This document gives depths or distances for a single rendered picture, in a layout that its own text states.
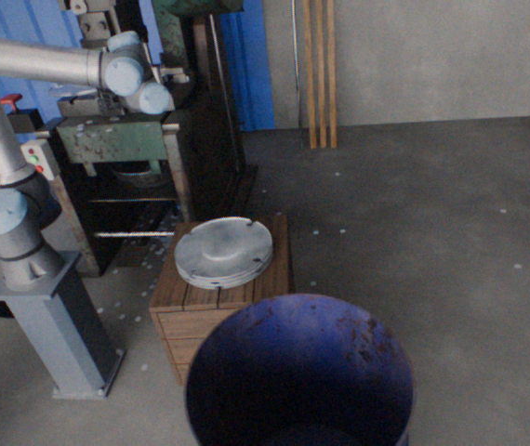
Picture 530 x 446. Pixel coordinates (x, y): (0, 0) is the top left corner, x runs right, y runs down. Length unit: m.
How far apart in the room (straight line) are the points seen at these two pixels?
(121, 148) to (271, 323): 0.92
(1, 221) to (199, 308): 0.53
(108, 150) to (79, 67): 0.71
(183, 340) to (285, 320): 0.38
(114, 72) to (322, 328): 0.72
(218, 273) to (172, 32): 1.05
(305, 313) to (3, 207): 0.76
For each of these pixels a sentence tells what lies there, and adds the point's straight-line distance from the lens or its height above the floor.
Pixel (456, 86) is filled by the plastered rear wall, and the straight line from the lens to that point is 2.99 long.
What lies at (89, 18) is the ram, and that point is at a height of 0.96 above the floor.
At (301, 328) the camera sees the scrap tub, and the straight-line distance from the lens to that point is 1.08.
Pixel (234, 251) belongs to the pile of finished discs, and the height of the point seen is 0.39.
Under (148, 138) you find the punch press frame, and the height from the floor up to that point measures 0.58.
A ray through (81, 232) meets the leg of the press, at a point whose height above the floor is 0.22.
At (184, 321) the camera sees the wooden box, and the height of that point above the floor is 0.29.
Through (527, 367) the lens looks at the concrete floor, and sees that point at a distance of 1.58.
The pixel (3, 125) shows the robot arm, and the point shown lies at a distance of 1.31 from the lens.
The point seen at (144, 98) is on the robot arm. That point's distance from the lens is 1.17.
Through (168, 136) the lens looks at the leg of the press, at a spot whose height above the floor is 0.61.
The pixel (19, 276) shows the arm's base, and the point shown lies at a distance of 1.31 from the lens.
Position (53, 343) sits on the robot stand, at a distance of 1.44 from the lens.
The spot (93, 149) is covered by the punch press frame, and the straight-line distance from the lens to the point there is 1.75.
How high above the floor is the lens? 1.18
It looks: 35 degrees down
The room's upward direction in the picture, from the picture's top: 8 degrees counter-clockwise
